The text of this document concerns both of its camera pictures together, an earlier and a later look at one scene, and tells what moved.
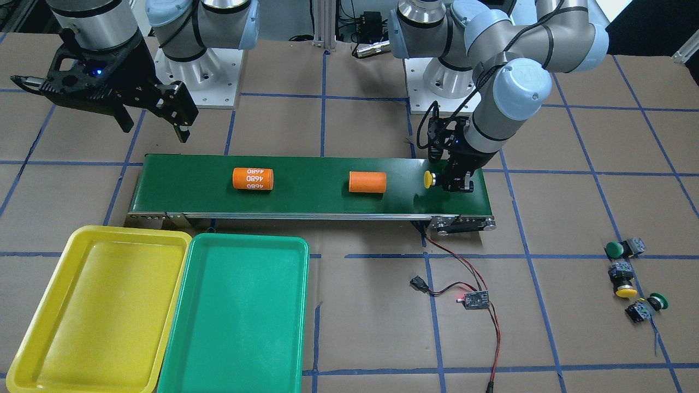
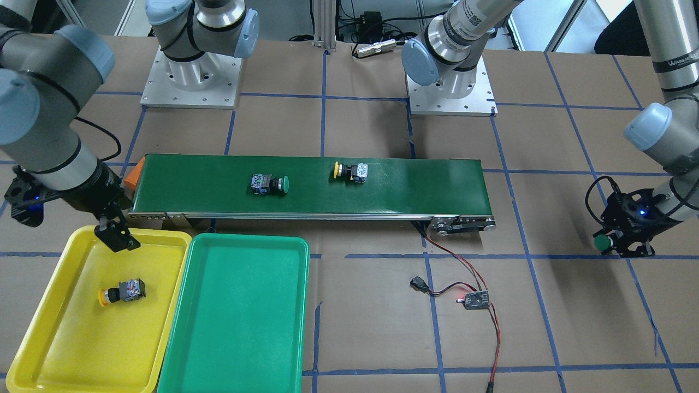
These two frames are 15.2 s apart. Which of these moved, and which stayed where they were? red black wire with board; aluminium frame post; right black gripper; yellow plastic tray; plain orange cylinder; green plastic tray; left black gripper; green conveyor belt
Moved: right black gripper; plain orange cylinder; left black gripper
Stayed: red black wire with board; green conveyor belt; aluminium frame post; green plastic tray; yellow plastic tray
